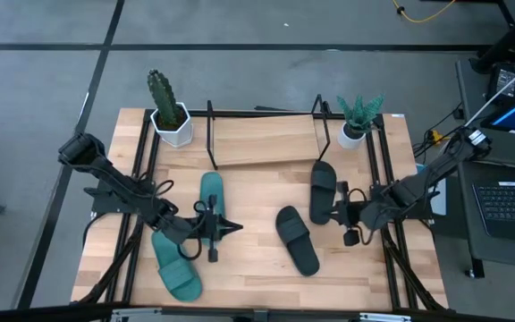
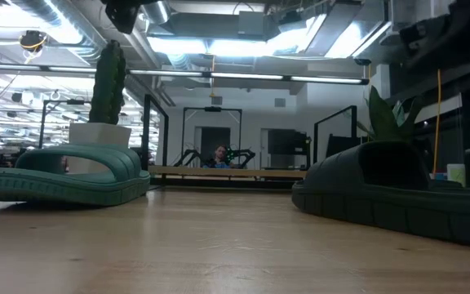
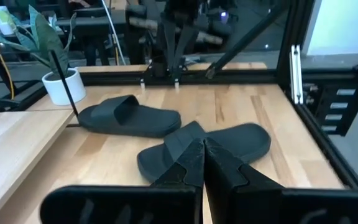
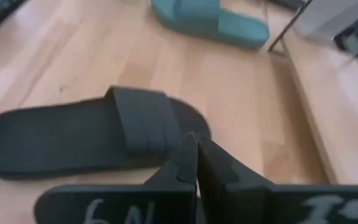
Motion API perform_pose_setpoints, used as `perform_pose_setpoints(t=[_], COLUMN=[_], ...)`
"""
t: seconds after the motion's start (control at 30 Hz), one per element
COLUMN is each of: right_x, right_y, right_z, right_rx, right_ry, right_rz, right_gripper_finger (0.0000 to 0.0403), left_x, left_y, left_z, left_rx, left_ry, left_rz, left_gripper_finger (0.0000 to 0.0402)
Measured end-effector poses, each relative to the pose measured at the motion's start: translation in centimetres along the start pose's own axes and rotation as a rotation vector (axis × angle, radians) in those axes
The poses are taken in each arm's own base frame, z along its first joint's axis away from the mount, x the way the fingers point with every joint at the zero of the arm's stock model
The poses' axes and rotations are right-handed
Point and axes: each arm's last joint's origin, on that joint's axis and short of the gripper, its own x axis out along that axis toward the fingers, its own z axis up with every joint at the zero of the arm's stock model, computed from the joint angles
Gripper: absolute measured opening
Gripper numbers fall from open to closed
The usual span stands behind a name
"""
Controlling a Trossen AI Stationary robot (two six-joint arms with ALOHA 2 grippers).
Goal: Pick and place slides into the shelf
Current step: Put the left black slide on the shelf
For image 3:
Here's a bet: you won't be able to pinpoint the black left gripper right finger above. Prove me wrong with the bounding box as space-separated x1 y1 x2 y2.
204 138 358 224

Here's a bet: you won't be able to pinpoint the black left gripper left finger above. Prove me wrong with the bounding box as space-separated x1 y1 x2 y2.
39 138 205 224

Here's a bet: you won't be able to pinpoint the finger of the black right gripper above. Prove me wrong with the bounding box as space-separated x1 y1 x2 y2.
162 23 177 73
173 24 199 73

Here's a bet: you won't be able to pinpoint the black slide sandal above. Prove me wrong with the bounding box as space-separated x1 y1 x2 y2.
137 120 272 184
78 95 182 139

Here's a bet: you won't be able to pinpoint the green snake plant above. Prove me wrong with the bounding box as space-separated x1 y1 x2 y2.
0 4 77 78

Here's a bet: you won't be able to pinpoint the black rack silver slots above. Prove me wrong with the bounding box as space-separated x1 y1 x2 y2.
314 83 358 137

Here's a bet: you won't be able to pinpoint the white and green container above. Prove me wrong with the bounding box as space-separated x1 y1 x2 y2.
0 5 15 36

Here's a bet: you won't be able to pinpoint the white cable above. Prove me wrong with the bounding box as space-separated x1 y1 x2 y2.
100 0 127 66

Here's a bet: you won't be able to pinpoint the black diagonal frame strut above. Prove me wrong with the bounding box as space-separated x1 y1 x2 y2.
205 0 291 79

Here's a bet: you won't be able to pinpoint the black aluminium table frame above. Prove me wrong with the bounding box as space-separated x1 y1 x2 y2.
0 0 358 190

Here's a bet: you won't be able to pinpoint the silver aluminium bracket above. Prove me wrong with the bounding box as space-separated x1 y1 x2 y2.
289 45 304 105

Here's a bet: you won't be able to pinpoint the wooden shelf black metal frame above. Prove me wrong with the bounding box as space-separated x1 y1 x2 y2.
0 49 80 224

